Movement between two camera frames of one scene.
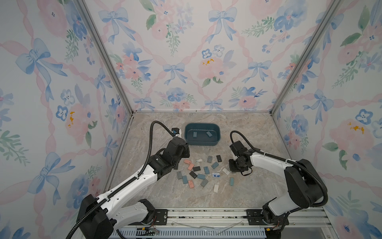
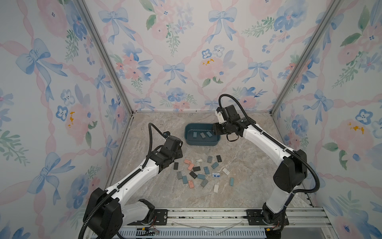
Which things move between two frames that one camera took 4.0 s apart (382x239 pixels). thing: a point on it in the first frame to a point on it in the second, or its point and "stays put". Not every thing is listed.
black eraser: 219,158 stays put
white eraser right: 226,172 stays put
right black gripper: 232,169 to 216,129
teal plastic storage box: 203,138 stays put
